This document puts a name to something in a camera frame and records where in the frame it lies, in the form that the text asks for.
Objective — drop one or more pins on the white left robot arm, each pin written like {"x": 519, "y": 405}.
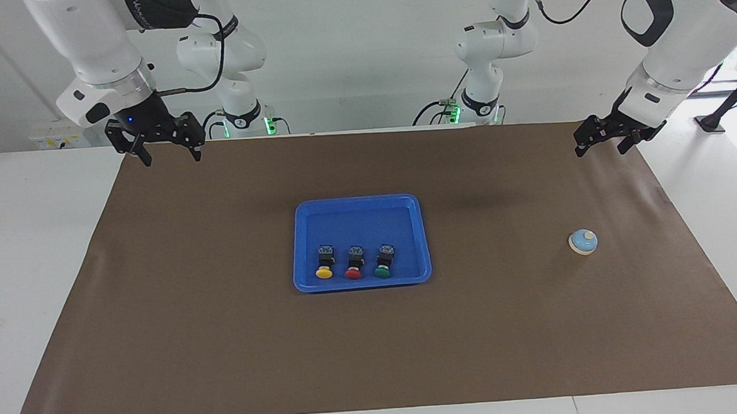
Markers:
{"x": 682, "y": 45}

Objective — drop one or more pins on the small blue white knob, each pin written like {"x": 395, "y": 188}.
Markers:
{"x": 583, "y": 242}

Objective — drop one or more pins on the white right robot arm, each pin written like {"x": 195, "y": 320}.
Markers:
{"x": 88, "y": 38}

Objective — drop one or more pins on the white wall socket box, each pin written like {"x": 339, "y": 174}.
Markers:
{"x": 49, "y": 140}

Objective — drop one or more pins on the red push button switch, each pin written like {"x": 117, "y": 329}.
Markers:
{"x": 353, "y": 273}

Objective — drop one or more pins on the brown paper table mat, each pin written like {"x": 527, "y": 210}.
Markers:
{"x": 413, "y": 343}

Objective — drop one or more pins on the green push button switch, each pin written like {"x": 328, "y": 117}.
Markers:
{"x": 382, "y": 271}

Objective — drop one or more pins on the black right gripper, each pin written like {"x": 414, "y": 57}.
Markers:
{"x": 146, "y": 121}

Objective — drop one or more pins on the yellow push button switch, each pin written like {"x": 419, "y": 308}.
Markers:
{"x": 324, "y": 272}

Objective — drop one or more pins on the black stand with foot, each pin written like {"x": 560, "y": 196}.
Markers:
{"x": 711, "y": 123}

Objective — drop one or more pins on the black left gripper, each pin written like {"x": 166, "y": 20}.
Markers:
{"x": 626, "y": 127}

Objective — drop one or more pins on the blue plastic tray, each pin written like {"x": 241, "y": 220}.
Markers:
{"x": 360, "y": 223}

